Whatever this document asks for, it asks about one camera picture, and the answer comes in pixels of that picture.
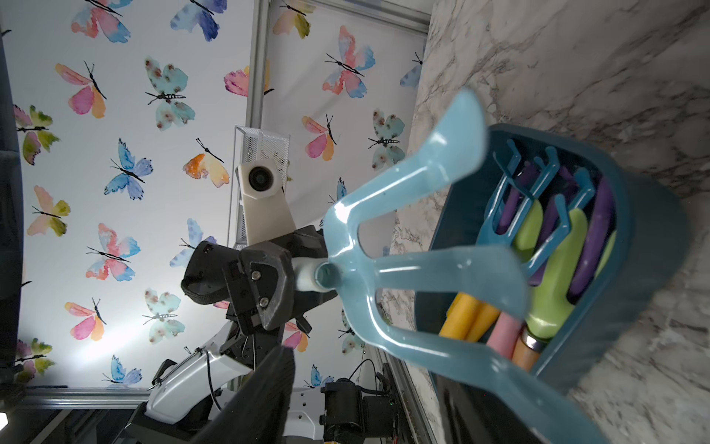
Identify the purple fork pink handle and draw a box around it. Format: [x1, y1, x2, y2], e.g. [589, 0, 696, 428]
[568, 176, 615, 305]

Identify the teal plastic storage box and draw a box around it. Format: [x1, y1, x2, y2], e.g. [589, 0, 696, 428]
[414, 124, 691, 393]

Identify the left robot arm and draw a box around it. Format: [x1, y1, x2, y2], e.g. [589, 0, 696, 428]
[124, 226, 336, 443]

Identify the green rake wooden handle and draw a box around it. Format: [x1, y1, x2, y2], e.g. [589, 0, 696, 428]
[512, 209, 617, 370]

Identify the teal rake yellow handle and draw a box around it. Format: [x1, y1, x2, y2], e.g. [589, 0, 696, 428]
[439, 139, 571, 342]

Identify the light blue fork tool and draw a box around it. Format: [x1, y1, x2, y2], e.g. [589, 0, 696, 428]
[297, 89, 605, 443]

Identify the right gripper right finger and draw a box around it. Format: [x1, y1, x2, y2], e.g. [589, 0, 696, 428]
[435, 375, 533, 444]

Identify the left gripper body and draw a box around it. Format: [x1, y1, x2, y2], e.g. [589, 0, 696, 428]
[181, 226, 338, 355]

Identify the blue claw rake yellow handle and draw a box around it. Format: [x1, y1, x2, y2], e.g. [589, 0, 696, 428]
[465, 303, 501, 342]
[476, 139, 596, 286]

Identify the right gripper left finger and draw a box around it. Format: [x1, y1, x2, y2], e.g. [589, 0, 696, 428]
[192, 346, 296, 444]

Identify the purple rake pink handle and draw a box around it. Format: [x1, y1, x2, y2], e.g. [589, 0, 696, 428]
[484, 163, 581, 361]

